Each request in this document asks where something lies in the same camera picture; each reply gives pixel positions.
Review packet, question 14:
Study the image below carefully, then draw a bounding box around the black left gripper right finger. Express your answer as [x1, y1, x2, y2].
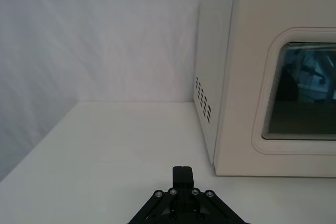
[183, 165, 246, 224]

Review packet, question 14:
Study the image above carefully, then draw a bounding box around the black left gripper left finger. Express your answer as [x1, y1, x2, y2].
[128, 165, 184, 224]

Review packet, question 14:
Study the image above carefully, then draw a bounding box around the white table cloth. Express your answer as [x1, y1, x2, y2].
[0, 101, 336, 224]

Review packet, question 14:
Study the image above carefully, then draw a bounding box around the cream microwave oven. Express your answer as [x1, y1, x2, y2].
[193, 0, 336, 178]

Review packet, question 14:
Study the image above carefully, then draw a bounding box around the white curtain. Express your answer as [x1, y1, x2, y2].
[0, 0, 238, 183]

